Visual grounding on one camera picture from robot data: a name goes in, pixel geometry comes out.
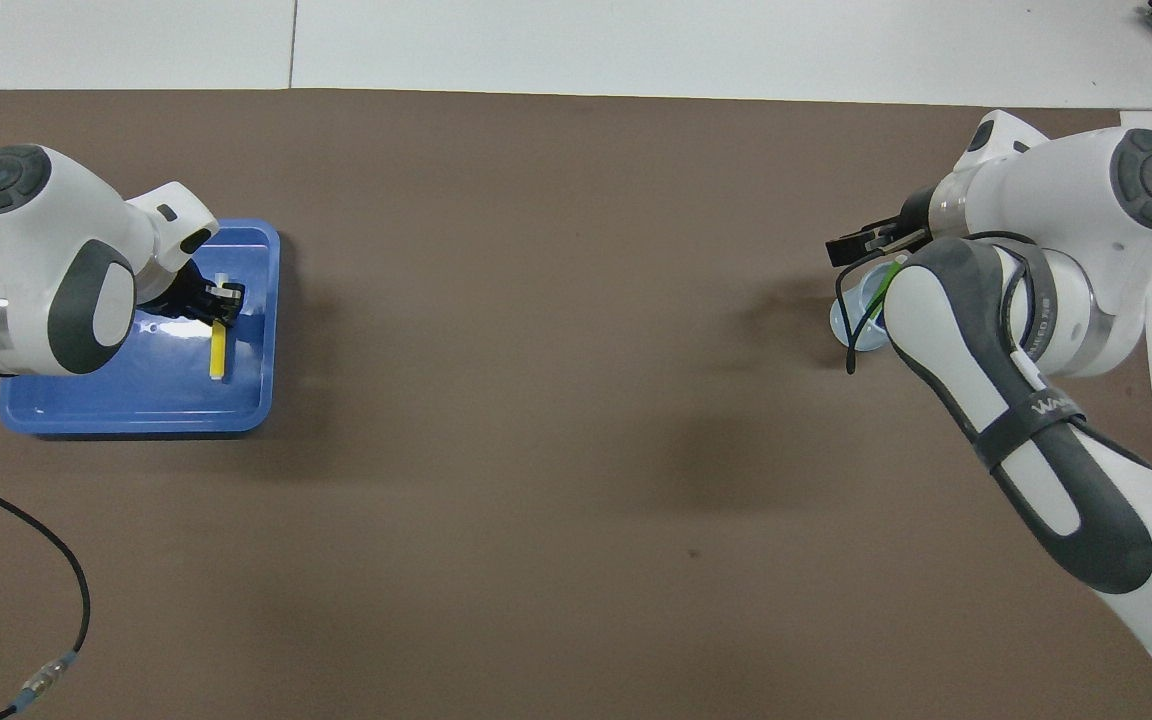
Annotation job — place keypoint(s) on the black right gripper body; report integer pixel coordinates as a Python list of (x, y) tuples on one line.
[(916, 225)]

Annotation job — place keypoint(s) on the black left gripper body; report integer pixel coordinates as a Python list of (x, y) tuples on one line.
[(181, 295)]

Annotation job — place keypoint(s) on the yellow pen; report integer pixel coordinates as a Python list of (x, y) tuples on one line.
[(218, 350)]

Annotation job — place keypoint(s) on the green pen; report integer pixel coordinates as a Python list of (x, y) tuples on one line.
[(891, 288)]

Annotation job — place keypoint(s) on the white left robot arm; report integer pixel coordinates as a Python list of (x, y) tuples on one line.
[(26, 260)]

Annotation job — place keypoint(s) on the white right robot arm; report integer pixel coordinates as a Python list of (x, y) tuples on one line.
[(1086, 250)]

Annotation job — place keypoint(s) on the blue plastic tray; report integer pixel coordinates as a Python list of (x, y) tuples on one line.
[(136, 400)]

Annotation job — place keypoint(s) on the clear plastic cup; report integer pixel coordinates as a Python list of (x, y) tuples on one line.
[(861, 335)]

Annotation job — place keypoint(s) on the brown table mat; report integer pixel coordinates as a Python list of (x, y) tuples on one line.
[(536, 500)]

